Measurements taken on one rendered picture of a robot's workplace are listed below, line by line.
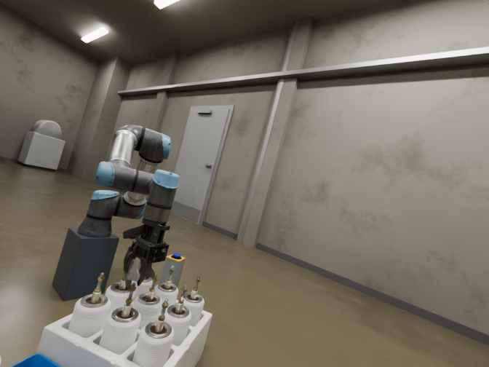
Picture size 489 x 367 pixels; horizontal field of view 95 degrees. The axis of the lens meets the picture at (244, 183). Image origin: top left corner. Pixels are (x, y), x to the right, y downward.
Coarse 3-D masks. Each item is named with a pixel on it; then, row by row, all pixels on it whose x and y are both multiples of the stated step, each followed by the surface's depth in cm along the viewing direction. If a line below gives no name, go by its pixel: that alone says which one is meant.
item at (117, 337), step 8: (112, 320) 64; (136, 320) 67; (104, 328) 65; (112, 328) 64; (120, 328) 64; (128, 328) 65; (136, 328) 67; (104, 336) 64; (112, 336) 63; (120, 336) 64; (128, 336) 65; (104, 344) 64; (112, 344) 63; (120, 344) 64; (128, 344) 66; (120, 352) 64
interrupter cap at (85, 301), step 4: (84, 296) 71; (88, 296) 72; (100, 296) 73; (104, 296) 74; (84, 300) 70; (88, 300) 70; (100, 300) 72; (104, 300) 72; (84, 304) 67; (88, 304) 68; (92, 304) 68; (96, 304) 69; (100, 304) 70; (104, 304) 70
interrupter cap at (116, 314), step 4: (120, 308) 70; (132, 308) 72; (112, 312) 67; (116, 312) 68; (120, 312) 69; (132, 312) 70; (136, 312) 70; (112, 316) 66; (116, 316) 66; (120, 316) 67; (128, 316) 68; (132, 316) 68; (136, 316) 68; (116, 320) 65; (120, 320) 65; (124, 320) 65; (128, 320) 65; (132, 320) 66
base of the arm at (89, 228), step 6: (90, 216) 113; (84, 222) 113; (90, 222) 113; (96, 222) 113; (102, 222) 115; (108, 222) 118; (84, 228) 112; (90, 228) 113; (96, 228) 113; (102, 228) 115; (108, 228) 118; (84, 234) 111; (90, 234) 111; (96, 234) 112; (102, 234) 114; (108, 234) 118
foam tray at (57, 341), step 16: (64, 320) 69; (208, 320) 89; (48, 336) 64; (64, 336) 63; (80, 336) 65; (96, 336) 66; (192, 336) 77; (48, 352) 64; (64, 352) 63; (80, 352) 62; (96, 352) 61; (112, 352) 62; (128, 352) 64; (176, 352) 68; (192, 352) 78
